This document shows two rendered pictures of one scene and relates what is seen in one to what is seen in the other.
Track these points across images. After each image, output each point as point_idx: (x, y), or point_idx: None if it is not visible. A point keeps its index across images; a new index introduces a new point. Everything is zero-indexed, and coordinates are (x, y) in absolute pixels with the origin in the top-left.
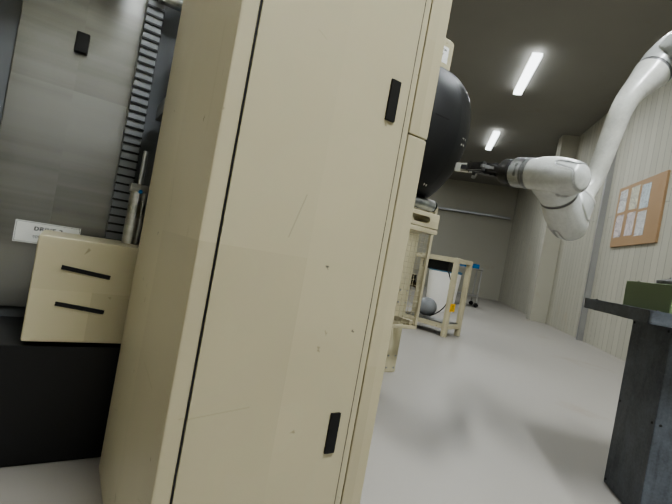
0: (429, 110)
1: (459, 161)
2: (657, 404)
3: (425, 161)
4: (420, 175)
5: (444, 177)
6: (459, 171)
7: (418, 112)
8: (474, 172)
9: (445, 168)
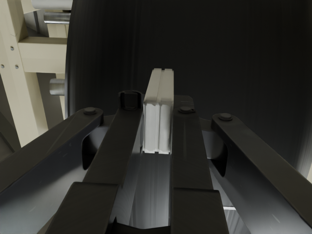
0: None
1: (69, 95)
2: None
3: (242, 62)
4: (224, 8)
5: (116, 27)
6: (164, 76)
7: None
8: (141, 114)
9: (137, 60)
